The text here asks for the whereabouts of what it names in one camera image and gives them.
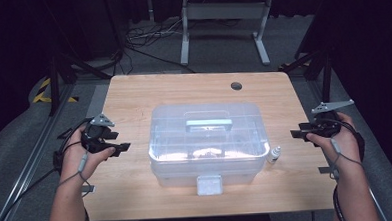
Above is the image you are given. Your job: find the right gripper thick black cable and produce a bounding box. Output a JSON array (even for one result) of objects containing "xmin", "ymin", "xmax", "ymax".
[{"xmin": 328, "ymin": 116, "xmax": 370, "ymax": 221}]

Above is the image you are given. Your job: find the person's right hand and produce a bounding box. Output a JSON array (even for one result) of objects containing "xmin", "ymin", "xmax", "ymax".
[{"xmin": 304, "ymin": 110, "xmax": 363, "ymax": 170}]

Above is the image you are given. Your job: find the right gripper grey wrist cord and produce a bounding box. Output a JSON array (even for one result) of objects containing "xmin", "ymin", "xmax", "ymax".
[{"xmin": 326, "ymin": 135, "xmax": 365, "ymax": 182}]

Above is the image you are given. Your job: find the left gripper thick black cable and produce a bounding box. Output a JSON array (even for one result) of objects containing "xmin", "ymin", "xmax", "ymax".
[{"xmin": 51, "ymin": 117, "xmax": 99, "ymax": 221}]

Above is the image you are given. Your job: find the left gripper grey wrist cord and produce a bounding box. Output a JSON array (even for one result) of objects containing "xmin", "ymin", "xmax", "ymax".
[{"xmin": 55, "ymin": 150, "xmax": 93, "ymax": 200}]

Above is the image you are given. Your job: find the grey metal desk frame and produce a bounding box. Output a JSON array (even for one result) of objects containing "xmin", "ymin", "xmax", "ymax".
[{"xmin": 177, "ymin": 0, "xmax": 277, "ymax": 71}]

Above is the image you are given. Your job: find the black tripod stand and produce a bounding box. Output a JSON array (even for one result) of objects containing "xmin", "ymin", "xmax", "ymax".
[
  {"xmin": 276, "ymin": 46, "xmax": 336, "ymax": 105},
  {"xmin": 45, "ymin": 49, "xmax": 116, "ymax": 118}
]

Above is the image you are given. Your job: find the small white dropper bottle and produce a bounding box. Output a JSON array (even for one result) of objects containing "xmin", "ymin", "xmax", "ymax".
[{"xmin": 266, "ymin": 145, "xmax": 283, "ymax": 164}]

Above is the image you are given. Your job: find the clear plastic storage box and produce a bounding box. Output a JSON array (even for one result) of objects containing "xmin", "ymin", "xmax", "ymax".
[{"xmin": 146, "ymin": 99, "xmax": 273, "ymax": 199}]

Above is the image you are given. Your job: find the person's left hand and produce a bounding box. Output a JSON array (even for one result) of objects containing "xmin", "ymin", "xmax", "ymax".
[{"xmin": 58, "ymin": 123, "xmax": 118, "ymax": 184}]

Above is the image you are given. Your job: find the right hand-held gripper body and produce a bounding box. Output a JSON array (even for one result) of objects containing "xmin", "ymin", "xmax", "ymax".
[{"xmin": 307, "ymin": 99, "xmax": 356, "ymax": 140}]

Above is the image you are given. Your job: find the metal floor rail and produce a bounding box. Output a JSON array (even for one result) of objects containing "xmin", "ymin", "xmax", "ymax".
[
  {"xmin": 0, "ymin": 83, "xmax": 82, "ymax": 221},
  {"xmin": 307, "ymin": 71, "xmax": 389, "ymax": 221}
]

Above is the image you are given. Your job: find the gripper thick black cable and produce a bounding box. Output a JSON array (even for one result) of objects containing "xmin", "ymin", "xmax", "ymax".
[
  {"xmin": 51, "ymin": 117, "xmax": 99, "ymax": 221},
  {"xmin": 328, "ymin": 116, "xmax": 370, "ymax": 221}
]

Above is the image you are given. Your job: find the thin black floor cable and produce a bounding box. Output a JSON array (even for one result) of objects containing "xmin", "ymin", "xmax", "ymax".
[{"xmin": 0, "ymin": 168, "xmax": 61, "ymax": 220}]

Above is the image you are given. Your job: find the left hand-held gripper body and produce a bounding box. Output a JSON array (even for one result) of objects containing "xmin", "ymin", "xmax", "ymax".
[{"xmin": 80, "ymin": 112, "xmax": 120, "ymax": 155}]

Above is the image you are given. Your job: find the tangle of floor cables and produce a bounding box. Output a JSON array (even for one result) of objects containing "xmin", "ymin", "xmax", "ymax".
[{"xmin": 123, "ymin": 16, "xmax": 197, "ymax": 78}]

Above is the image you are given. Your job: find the gripper grey wrist cord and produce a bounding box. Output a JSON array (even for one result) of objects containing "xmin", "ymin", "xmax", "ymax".
[
  {"xmin": 55, "ymin": 150, "xmax": 93, "ymax": 200},
  {"xmin": 326, "ymin": 135, "xmax": 365, "ymax": 182}
]

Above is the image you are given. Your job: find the yellow black floor tape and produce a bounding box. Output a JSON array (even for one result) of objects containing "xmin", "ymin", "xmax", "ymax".
[{"xmin": 30, "ymin": 77, "xmax": 80, "ymax": 106}]

